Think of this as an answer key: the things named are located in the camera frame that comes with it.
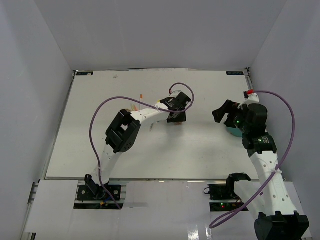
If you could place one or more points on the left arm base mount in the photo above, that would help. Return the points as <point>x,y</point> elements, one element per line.
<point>92,196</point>

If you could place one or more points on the left blue corner label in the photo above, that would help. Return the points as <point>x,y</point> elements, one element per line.
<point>84,73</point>

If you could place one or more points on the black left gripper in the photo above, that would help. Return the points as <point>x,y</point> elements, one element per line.
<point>181,118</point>

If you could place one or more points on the teal round organizer container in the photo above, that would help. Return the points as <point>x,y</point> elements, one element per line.
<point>234,131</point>

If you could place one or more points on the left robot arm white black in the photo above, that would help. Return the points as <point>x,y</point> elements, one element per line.
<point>123,131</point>

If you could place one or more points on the blue corner label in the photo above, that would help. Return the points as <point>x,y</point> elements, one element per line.
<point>235,73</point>
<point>84,73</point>

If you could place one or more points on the right blue corner label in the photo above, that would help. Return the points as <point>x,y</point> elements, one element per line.
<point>235,73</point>

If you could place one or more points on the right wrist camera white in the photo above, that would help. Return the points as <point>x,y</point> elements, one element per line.
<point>250,97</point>

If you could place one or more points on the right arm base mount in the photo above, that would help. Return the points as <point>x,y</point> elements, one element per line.
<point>220,199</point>

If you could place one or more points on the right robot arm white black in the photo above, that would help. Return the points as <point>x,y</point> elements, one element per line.
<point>275,215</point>

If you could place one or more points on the orange cap white marker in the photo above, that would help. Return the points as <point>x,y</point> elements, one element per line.
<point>140,99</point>

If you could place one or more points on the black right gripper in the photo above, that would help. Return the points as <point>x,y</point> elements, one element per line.
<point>220,113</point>

